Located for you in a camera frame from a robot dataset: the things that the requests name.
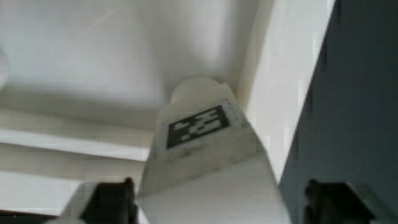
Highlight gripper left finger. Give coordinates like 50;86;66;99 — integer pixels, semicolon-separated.
58;177;142;224

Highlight white square table top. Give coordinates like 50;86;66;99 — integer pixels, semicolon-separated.
0;0;337;184

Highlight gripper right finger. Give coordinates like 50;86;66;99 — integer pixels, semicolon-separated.
302;179;398;224

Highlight white U-shaped fence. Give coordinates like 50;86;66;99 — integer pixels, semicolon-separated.
0;171;99;217

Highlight white table leg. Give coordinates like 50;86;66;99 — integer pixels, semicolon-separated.
138;76;291;224

